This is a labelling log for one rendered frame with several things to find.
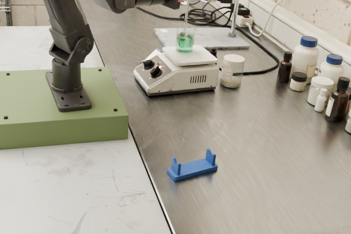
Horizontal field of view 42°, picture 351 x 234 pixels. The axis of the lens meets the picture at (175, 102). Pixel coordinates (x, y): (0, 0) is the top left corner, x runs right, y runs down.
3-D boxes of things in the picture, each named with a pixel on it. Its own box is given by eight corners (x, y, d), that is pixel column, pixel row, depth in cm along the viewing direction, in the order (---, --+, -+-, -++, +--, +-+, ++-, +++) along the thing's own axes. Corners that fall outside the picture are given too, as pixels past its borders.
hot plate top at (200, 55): (177, 66, 118) (177, 63, 118) (161, 49, 128) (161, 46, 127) (219, 63, 123) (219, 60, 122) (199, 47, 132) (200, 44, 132)
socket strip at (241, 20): (240, 27, 179) (241, 16, 177) (205, 0, 213) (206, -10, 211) (252, 27, 181) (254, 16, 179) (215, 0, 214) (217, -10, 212)
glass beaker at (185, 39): (170, 51, 126) (172, 22, 122) (183, 47, 130) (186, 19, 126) (186, 58, 122) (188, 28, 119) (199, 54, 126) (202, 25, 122)
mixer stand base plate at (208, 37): (167, 50, 150) (167, 47, 150) (152, 30, 167) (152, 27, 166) (250, 48, 159) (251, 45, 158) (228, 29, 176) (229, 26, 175)
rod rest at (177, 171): (174, 182, 88) (176, 166, 86) (166, 172, 90) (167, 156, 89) (218, 170, 92) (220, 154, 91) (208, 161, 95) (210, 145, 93)
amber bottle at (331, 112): (344, 117, 118) (355, 78, 113) (340, 124, 114) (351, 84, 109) (327, 112, 120) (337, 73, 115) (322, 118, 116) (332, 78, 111)
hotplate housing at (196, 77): (148, 97, 118) (149, 69, 115) (132, 77, 129) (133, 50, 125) (224, 90, 127) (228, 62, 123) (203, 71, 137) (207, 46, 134)
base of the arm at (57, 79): (72, 42, 111) (43, 44, 108) (92, 74, 95) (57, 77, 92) (73, 72, 115) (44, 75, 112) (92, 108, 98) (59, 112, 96)
